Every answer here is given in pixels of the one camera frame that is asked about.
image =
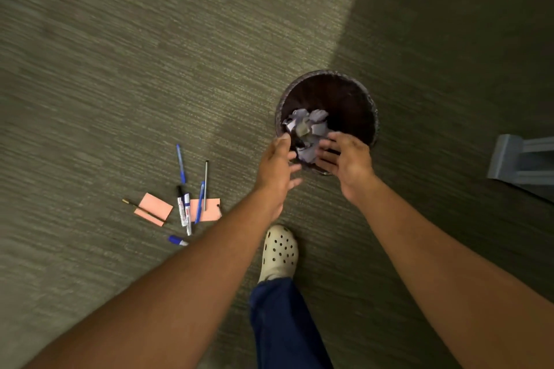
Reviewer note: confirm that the person's right hand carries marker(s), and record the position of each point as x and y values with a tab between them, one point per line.
352	165

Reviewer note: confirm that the person's left hand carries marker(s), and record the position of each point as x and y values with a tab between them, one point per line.
272	174

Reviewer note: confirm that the person's right fingers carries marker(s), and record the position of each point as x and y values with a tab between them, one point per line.
329	153

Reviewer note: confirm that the person's left thumb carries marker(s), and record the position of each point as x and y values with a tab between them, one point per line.
283	142

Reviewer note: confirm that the person's left forearm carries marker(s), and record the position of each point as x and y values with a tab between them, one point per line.
173	295

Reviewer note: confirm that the person's right forearm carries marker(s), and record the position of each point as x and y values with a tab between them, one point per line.
454	286

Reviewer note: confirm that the crumpled white paper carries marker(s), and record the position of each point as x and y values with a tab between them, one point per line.
308	124

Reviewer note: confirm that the dark round waste bin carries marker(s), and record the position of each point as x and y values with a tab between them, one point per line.
346	100

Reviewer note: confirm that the thin grey pen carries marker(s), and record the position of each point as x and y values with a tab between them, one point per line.
206	185

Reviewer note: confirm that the pink sticky note pad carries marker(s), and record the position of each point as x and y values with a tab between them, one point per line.
212	211
155	205

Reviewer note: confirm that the blue ballpoint pen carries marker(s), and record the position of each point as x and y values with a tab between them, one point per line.
181	164
200	202

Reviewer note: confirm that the white perforated clog shoe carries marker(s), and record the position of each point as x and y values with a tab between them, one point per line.
279	254

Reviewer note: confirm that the white marker with blue cap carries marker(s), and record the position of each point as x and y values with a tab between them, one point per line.
188	213

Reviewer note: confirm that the white marker with black cap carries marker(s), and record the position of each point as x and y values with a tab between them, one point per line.
181	208

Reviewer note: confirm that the thin black pencil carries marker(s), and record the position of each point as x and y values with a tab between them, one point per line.
143	210

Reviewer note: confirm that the blue trouser leg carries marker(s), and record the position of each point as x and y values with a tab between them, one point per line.
285	325

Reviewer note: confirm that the grey furniture foot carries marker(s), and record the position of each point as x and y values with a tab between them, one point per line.
519	159

